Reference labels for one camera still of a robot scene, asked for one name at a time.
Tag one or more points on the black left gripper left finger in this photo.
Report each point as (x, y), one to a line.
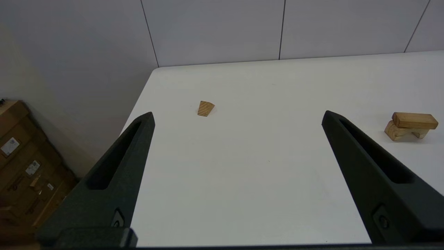
(111, 198)

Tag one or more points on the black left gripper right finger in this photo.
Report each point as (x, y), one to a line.
(399, 208)

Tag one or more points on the arched wooden block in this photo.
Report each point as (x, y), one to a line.
(393, 132)

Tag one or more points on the rectangular wooden block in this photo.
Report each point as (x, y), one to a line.
(414, 121)

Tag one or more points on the triangular wooden block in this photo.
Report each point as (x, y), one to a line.
(205, 109)

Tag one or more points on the brown cardboard box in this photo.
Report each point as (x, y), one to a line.
(31, 205)
(20, 173)
(14, 128)

